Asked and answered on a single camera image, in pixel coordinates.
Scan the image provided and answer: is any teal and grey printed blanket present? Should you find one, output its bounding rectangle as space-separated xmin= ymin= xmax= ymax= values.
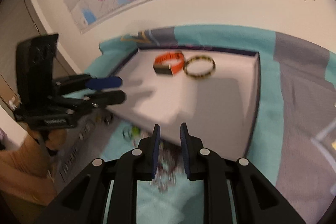
xmin=56 ymin=25 xmax=336 ymax=224

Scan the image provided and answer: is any person's left hand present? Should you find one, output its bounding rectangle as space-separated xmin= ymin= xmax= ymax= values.
xmin=46 ymin=129 xmax=68 ymax=151

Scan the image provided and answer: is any orange smartwatch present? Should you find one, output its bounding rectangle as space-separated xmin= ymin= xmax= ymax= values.
xmin=153 ymin=51 xmax=185 ymax=77

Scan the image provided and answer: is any grey-brown door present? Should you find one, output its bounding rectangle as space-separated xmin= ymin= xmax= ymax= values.
xmin=0 ymin=0 xmax=82 ymax=119

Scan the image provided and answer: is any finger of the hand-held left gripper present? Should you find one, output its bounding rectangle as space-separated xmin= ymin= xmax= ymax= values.
xmin=60 ymin=90 xmax=127 ymax=116
xmin=54 ymin=74 xmax=123 ymax=95

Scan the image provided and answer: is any green pendant gold necklace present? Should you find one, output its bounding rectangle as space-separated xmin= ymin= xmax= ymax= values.
xmin=123 ymin=125 xmax=142 ymax=141

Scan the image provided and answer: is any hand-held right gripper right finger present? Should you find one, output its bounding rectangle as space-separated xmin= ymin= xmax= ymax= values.
xmin=180 ymin=122 xmax=306 ymax=224

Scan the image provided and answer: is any dark blue jewelry box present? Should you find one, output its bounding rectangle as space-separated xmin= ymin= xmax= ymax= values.
xmin=106 ymin=44 xmax=262 ymax=159

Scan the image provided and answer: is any yellow and brown bangle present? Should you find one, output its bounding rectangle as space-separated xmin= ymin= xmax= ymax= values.
xmin=183 ymin=55 xmax=217 ymax=80

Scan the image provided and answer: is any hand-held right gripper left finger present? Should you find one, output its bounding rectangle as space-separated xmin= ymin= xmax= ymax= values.
xmin=34 ymin=124 xmax=161 ymax=224

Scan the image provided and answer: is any purple bead bracelet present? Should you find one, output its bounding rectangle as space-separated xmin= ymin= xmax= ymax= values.
xmin=154 ymin=144 xmax=182 ymax=193

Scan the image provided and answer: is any person's left forearm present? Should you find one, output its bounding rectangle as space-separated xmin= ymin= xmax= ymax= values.
xmin=0 ymin=135 xmax=58 ymax=207

